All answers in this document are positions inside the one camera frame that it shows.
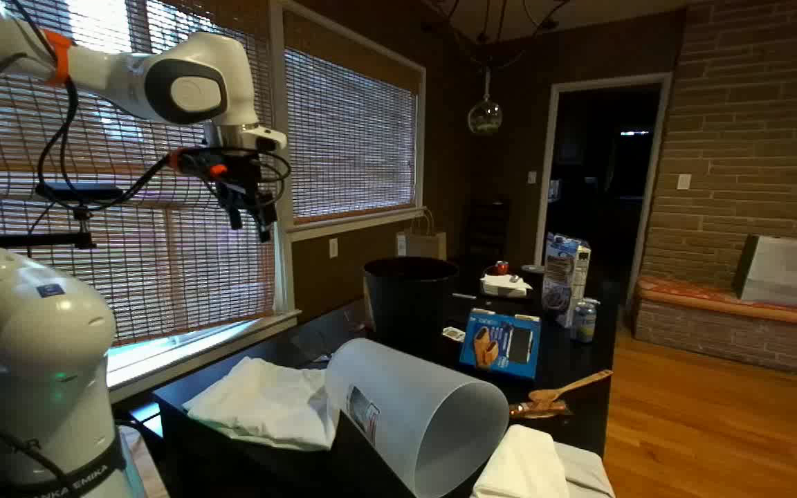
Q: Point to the small metal can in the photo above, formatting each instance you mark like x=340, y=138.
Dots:
x=584, y=320

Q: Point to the narrow woven window blind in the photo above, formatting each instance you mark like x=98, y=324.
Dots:
x=353, y=140

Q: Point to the wooden spoon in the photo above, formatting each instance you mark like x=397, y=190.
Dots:
x=545, y=400

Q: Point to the large white folded cloth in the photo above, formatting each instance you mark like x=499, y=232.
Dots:
x=261, y=403

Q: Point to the wide woven window blind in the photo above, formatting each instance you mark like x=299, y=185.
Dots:
x=159, y=268

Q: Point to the white light switch plate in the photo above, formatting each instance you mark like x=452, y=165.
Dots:
x=683, y=180

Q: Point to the white food tray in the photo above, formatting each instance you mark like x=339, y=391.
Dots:
x=505, y=284

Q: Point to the white door frame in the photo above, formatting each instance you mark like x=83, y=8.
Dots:
x=600, y=81

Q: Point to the white wall outlet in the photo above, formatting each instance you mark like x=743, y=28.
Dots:
x=332, y=247

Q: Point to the black plastic bin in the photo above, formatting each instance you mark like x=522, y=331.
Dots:
x=408, y=306

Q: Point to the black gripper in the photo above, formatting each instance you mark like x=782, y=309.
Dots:
x=241, y=175

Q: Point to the small white cloth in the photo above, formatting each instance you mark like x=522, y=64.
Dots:
x=526, y=465

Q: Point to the black camera on stand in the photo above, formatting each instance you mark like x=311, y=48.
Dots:
x=82, y=193

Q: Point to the white translucent plastic container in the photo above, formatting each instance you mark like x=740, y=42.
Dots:
x=415, y=406

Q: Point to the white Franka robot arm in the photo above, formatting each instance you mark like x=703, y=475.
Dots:
x=40, y=334

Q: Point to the blue snack bar box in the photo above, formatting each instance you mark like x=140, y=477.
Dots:
x=499, y=345

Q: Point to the hanging glass globe lamp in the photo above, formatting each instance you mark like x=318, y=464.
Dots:
x=484, y=118

